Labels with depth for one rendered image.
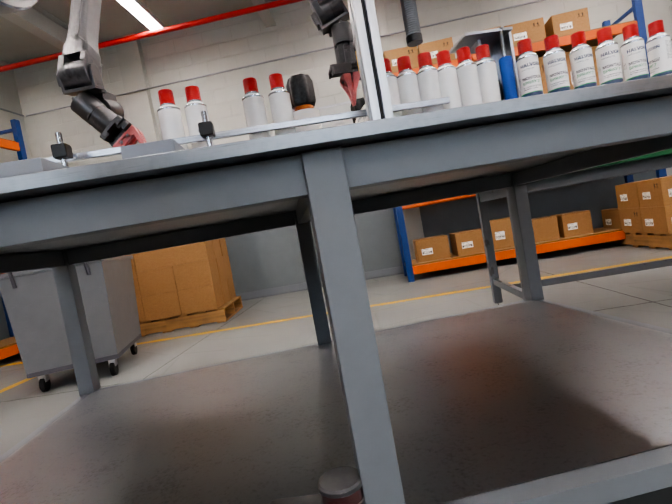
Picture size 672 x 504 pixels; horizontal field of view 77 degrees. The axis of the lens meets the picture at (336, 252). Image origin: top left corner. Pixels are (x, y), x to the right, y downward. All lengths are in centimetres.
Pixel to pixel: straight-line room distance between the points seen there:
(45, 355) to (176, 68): 421
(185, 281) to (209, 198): 383
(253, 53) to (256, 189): 552
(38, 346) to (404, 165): 295
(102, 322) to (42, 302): 37
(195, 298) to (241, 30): 356
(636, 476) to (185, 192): 83
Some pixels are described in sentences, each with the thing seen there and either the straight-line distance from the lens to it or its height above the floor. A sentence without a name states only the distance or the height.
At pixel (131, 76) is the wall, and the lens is 653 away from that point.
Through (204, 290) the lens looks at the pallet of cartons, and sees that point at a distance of 440.
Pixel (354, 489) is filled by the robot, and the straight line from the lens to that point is 70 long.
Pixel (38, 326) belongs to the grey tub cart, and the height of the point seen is 43.
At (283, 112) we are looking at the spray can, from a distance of 106.
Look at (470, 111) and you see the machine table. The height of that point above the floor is 82.
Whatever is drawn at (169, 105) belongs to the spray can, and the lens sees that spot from 110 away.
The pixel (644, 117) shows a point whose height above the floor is 78.
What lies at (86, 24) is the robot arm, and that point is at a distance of 124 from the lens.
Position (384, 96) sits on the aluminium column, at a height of 95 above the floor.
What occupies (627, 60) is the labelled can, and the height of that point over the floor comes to 100.
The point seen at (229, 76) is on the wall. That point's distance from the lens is 611.
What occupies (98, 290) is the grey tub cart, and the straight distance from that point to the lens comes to 315.
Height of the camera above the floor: 69
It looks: 3 degrees down
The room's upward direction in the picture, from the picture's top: 10 degrees counter-clockwise
